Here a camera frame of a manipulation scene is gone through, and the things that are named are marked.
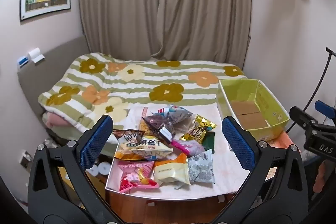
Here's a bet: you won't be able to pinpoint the cheese puff snack bag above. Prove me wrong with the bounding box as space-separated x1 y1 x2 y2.
131 135 173 161

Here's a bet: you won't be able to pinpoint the purple snack bag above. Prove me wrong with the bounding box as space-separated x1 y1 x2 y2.
141 108 195 144

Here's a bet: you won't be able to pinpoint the pink white wrapper bag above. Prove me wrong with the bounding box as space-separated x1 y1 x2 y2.
171 140 205 157

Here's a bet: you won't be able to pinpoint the Tatre dark chip bag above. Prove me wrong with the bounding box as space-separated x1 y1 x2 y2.
113 130 145 161

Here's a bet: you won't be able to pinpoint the blue white wall item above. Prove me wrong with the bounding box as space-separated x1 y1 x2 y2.
17 56 29 68

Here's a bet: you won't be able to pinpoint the beige curtain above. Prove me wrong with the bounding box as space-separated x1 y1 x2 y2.
79 0 252 67

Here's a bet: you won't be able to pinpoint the floral striped blanket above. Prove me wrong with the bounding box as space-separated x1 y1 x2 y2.
38 53 244 132

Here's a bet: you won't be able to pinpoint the pink pillow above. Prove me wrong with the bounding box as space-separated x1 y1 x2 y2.
42 111 71 128

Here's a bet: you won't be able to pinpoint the cream orange snack bag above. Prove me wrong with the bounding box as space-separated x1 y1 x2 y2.
153 153 190 185

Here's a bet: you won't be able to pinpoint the white tissue rolls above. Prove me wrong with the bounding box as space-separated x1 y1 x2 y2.
86 161 111 177

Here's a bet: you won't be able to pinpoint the pink striped snack bag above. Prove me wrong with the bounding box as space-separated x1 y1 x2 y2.
118 161 159 193

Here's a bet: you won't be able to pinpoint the grey headboard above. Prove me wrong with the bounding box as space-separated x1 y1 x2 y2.
18 36 90 122

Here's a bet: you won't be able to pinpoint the white wall holder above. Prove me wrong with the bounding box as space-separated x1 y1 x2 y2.
28 48 45 64

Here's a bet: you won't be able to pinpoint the gold Pillows chocolate bag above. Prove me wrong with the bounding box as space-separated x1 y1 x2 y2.
179 114 217 144

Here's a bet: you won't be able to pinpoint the blue red white snack bag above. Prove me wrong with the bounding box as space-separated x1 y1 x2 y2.
158 105 193 124

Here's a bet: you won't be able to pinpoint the black cable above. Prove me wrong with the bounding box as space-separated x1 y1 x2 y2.
285 47 336 134

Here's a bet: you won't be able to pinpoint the dark green packet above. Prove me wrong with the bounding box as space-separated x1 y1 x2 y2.
202 132 215 154

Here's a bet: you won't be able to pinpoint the green cardboard box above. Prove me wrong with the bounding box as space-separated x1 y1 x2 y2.
216 78 290 141

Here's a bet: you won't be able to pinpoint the person's right hand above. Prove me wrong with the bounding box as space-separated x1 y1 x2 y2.
313 160 335 194

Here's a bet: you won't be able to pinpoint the grey green snack bag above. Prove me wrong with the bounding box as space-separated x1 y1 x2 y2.
188 149 215 184

